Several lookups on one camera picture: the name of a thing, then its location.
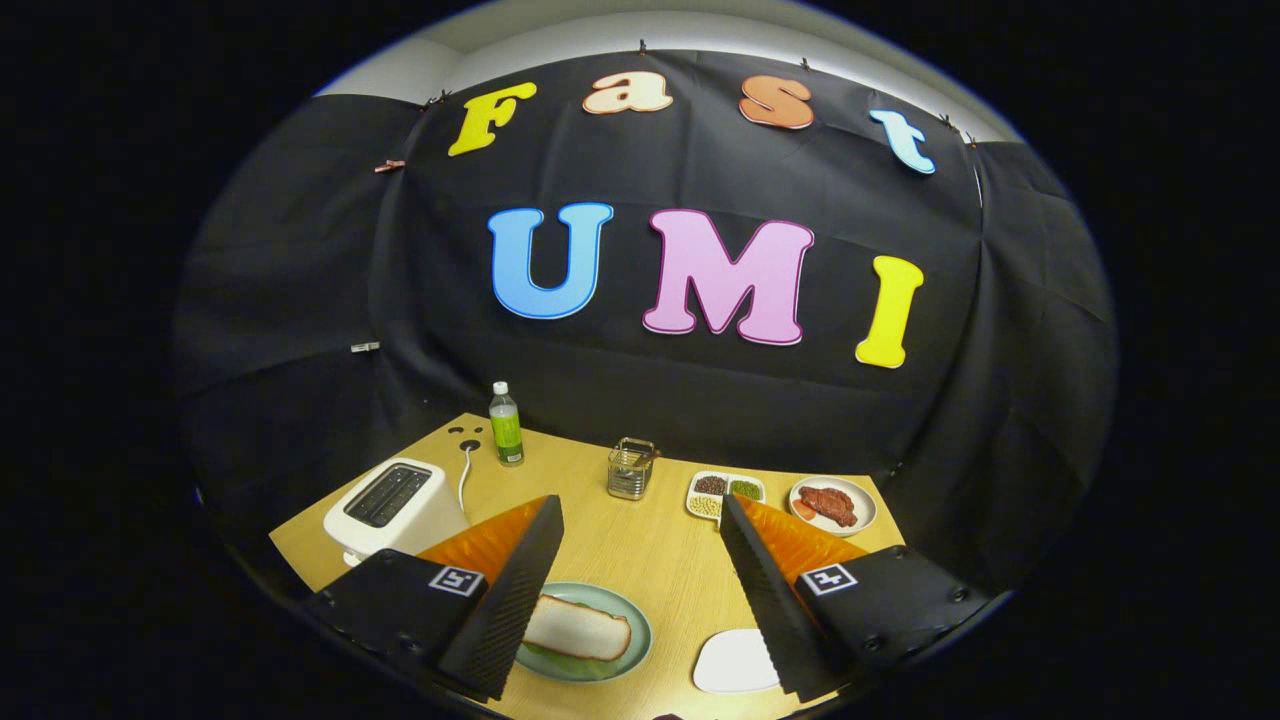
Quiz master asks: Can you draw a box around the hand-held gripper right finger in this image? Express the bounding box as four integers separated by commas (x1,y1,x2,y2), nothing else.
720,493,991,704

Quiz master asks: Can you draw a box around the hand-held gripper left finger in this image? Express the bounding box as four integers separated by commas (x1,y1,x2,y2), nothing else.
300,494,566,703

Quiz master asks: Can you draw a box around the toasted bread slice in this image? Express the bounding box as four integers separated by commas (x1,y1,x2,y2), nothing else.
522,594,633,662

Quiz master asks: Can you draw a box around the white square plate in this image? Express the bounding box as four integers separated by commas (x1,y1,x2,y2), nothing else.
692,628,783,695

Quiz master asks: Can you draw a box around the white divided bean dish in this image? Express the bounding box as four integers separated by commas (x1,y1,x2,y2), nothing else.
686,471,766,522

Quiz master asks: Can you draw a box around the white toaster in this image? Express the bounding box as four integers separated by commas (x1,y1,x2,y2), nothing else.
323,458,469,567

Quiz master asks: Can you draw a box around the brown meat piece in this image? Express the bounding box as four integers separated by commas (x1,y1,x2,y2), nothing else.
798,485,859,528

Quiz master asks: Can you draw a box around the pale green round plate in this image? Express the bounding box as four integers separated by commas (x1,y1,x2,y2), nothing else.
515,582,653,684

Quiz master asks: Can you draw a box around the round white meat plate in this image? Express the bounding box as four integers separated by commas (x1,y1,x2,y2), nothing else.
788,476,878,538

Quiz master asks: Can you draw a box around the green label water bottle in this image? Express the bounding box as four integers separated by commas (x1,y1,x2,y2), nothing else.
489,381,526,468

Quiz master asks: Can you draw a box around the black backdrop cloth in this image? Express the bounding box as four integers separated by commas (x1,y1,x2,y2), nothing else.
170,50,1119,601

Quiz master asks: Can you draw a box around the wire utensil holder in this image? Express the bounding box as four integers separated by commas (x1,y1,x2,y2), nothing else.
607,437,658,501

